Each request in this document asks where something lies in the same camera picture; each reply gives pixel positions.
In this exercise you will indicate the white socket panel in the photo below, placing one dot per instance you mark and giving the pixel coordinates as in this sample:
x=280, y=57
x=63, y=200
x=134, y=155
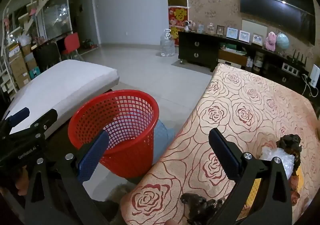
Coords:
x=290, y=68

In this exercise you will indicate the pink figurine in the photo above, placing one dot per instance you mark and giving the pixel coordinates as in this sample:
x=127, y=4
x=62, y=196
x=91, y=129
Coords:
x=193, y=25

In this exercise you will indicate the white plastic bag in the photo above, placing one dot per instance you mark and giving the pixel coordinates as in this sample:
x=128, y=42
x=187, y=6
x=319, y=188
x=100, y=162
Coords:
x=24, y=40

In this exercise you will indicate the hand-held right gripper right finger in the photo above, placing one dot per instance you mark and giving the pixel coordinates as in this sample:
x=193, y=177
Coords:
x=223, y=152

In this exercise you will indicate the glass sliding door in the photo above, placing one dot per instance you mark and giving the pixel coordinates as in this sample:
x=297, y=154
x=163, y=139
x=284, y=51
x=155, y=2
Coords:
x=56, y=14

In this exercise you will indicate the light wood picture frame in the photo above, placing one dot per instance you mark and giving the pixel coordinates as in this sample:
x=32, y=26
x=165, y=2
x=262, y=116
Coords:
x=257, y=39

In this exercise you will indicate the white modem box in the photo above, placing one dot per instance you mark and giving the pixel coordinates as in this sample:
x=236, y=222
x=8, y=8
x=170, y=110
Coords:
x=315, y=76

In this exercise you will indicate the pink plush toy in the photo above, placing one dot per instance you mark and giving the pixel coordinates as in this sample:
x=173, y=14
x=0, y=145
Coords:
x=270, y=41

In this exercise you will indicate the stack of cardboard boxes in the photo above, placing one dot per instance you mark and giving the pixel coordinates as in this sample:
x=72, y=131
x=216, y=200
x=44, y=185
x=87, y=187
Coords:
x=18, y=64

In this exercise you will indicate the small white robot toy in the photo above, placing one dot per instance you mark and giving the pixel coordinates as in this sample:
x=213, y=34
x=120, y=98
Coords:
x=187, y=26

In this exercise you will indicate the person's left hand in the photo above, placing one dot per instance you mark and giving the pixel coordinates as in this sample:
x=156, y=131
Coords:
x=21, y=182

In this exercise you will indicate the blue picture frame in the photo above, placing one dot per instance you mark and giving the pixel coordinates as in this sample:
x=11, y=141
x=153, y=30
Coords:
x=232, y=33

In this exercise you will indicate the black television cabinet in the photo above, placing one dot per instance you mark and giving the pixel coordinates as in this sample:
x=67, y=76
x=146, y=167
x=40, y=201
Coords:
x=197, y=49

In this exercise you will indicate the clear plastic bag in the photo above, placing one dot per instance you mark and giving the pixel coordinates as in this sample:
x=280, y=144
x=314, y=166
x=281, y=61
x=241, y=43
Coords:
x=267, y=153

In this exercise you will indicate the black chair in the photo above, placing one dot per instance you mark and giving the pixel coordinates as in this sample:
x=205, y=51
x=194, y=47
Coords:
x=46, y=56

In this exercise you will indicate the teal box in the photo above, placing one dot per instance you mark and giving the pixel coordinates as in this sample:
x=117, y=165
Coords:
x=34, y=72

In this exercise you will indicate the brown wooden box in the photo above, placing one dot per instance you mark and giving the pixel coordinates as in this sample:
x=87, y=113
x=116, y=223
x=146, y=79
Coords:
x=231, y=57

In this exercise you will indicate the light blue plastic bin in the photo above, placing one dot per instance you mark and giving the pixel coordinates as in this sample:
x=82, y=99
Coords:
x=162, y=139

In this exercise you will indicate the white picture frame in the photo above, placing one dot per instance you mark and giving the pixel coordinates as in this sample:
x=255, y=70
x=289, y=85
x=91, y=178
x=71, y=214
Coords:
x=244, y=36

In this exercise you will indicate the dark brown scrap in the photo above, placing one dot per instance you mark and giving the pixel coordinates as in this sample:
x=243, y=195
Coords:
x=290, y=142
x=200, y=205

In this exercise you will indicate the white board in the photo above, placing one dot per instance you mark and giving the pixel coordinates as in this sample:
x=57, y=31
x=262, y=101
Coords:
x=253, y=26

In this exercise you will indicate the green packets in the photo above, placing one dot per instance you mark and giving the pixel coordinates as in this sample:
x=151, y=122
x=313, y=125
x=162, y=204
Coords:
x=230, y=46

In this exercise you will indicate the black antenna router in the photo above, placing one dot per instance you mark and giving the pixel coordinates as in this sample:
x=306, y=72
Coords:
x=297, y=60

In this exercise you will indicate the light blue globe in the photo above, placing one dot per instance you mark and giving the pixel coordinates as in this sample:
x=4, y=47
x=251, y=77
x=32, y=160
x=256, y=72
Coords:
x=282, y=41

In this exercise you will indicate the clear large water bottle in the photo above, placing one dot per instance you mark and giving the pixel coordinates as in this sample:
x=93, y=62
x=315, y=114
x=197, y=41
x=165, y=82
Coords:
x=167, y=44

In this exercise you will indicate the orange brown dried peel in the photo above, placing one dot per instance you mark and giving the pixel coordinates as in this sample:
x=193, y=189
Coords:
x=295, y=190

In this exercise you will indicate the white canister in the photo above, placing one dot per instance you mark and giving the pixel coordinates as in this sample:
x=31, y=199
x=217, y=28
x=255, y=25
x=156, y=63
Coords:
x=260, y=61

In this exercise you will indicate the black wall television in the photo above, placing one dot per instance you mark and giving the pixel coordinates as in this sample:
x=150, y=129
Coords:
x=275, y=2

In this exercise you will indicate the red plastic mesh basket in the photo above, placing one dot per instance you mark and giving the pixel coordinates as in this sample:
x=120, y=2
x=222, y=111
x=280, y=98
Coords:
x=135, y=149

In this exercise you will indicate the red chair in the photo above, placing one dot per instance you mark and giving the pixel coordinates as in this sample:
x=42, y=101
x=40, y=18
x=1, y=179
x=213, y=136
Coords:
x=72, y=43

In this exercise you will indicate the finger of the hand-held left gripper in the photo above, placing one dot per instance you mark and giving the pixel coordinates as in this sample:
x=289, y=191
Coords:
x=18, y=115
x=46, y=119

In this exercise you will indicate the white cushioned sofa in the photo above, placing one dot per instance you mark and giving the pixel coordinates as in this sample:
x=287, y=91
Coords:
x=62, y=82

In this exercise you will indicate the glass dome ornament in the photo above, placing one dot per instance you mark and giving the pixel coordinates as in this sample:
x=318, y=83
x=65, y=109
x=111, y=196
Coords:
x=210, y=28

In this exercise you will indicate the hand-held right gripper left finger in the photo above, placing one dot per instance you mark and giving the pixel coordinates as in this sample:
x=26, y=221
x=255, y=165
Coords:
x=92, y=157

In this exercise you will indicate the small dark picture frame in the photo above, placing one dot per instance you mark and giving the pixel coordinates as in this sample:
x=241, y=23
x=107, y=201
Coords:
x=220, y=30

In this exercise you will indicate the rose print covered table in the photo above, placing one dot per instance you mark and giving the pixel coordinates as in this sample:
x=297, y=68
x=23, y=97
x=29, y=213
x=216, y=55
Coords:
x=250, y=114

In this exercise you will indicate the red festive wall poster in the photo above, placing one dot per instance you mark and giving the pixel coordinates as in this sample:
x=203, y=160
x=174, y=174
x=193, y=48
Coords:
x=178, y=17

